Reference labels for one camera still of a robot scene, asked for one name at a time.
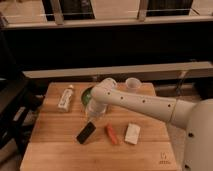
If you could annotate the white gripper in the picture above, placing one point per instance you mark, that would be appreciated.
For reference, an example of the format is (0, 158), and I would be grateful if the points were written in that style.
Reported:
(95, 113)

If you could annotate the black eraser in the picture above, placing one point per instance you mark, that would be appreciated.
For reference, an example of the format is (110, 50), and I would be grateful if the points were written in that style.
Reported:
(85, 132)

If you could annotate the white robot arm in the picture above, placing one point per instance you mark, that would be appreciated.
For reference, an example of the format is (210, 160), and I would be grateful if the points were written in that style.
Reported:
(195, 118)

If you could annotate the white sponge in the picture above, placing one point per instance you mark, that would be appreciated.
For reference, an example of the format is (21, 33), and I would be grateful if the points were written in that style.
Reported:
(132, 133)

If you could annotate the green bowl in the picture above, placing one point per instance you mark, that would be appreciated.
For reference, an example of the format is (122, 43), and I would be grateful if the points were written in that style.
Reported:
(86, 96)

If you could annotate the orange carrot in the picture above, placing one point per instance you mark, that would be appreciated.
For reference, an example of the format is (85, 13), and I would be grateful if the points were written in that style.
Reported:
(111, 134)

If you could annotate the white plastic bottle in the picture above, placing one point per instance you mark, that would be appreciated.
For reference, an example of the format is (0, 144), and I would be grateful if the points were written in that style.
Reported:
(65, 98)

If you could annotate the wooden cutting board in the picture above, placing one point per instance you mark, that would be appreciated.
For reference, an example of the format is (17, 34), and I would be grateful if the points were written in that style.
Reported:
(53, 145)

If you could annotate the dark side shelf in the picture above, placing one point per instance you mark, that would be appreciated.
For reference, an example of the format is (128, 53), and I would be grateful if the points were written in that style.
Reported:
(16, 100)

